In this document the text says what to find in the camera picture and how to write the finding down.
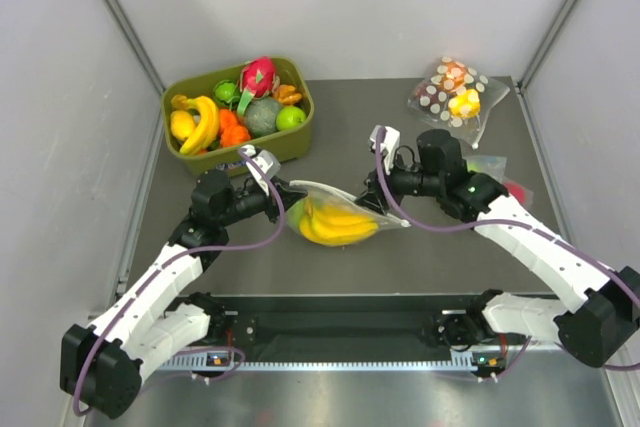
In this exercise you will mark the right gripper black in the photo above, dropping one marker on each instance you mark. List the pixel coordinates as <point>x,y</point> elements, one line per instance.
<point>375,197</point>

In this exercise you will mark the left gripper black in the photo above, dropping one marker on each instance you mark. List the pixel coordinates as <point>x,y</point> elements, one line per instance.
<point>289,196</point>

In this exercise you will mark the zip bag with bananas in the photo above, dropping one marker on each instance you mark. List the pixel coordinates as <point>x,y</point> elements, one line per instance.
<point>320,194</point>

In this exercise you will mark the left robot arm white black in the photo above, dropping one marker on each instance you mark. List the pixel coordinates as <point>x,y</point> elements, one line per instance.
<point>104,365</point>

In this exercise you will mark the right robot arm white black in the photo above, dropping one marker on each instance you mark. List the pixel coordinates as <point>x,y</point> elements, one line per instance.
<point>594,310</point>

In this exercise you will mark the blue zip bag colourful balls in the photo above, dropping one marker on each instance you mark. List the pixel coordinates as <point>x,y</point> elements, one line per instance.
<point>495,166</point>

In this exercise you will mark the polka dot zip bag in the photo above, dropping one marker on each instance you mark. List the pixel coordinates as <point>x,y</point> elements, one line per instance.
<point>457,98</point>

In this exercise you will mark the orange pumpkin toy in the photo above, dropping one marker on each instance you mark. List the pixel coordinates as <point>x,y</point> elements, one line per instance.
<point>234,135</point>

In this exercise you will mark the grey green melon toy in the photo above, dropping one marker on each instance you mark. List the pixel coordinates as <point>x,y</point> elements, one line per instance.
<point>260,117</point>

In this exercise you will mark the orange tangerine toy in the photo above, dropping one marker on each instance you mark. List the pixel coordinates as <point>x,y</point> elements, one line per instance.
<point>227,118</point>

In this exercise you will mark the orange walnut-like toy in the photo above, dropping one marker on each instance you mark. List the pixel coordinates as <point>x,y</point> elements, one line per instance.
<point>287,95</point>

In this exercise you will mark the yellow banana bunch in bin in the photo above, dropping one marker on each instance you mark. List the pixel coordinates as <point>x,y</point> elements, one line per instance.
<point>206,114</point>

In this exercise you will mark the pink dragon fruit toy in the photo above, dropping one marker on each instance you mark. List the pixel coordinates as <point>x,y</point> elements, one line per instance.
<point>257,80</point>

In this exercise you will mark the green round fruit toy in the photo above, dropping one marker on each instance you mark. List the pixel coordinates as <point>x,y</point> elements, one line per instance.
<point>227,92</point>

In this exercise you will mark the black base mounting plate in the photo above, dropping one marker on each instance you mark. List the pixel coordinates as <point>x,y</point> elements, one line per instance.
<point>378,327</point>

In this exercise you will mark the yellow lemon toy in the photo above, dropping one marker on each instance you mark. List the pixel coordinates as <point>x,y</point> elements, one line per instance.
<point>182,125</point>

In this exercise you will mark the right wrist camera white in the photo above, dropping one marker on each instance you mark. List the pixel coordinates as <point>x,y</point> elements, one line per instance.
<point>386,141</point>

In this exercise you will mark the slotted grey cable duct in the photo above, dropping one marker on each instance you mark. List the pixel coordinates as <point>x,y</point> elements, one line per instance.
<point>219,362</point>

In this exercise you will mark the left aluminium frame post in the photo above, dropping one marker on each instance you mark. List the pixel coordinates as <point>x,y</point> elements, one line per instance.
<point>128,31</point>

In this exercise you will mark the aluminium frame post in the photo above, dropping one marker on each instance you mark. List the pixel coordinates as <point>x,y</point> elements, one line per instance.
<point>559,21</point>
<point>128,31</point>

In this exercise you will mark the right aluminium frame post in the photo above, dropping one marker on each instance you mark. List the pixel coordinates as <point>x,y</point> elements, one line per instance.
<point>559,21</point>

